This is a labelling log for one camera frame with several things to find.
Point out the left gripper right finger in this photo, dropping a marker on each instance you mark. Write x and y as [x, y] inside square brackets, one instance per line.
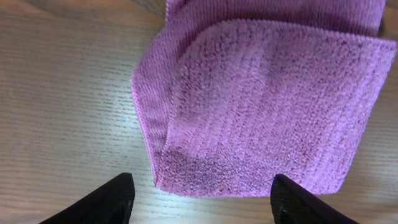
[292, 204]

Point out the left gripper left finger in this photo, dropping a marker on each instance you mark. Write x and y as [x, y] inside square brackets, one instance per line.
[111, 203]

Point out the purple cloth with white tag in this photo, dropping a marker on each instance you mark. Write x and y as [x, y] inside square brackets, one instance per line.
[231, 93]

